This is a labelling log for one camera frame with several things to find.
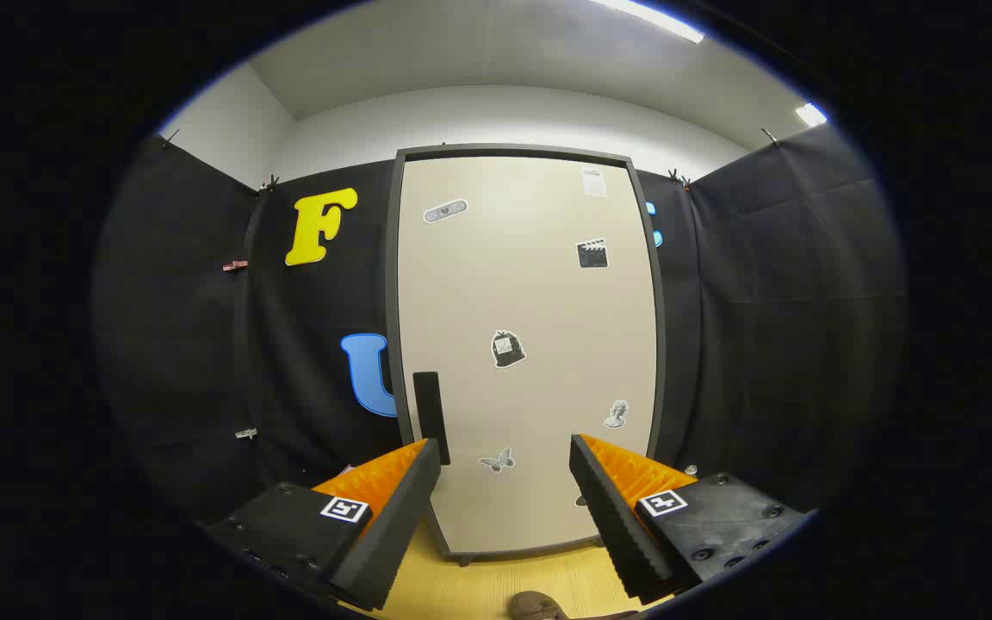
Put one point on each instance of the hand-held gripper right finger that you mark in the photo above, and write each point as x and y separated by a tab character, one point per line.
616	534

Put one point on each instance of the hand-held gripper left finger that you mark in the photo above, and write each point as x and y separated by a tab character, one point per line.
401	534

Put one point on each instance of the brown fuzzy shoe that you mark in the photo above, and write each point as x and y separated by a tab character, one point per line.
535	607

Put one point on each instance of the grey shoe cabinet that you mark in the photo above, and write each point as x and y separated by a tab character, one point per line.
392	301

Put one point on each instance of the black backdrop cloth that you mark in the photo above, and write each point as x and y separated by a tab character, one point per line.
763	301

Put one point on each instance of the pink clip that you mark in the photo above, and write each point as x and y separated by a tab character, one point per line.
235	265

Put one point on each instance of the small ceiling light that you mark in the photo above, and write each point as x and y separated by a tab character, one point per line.
811	114

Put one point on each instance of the long ceiling light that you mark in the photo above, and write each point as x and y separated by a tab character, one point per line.
651	17

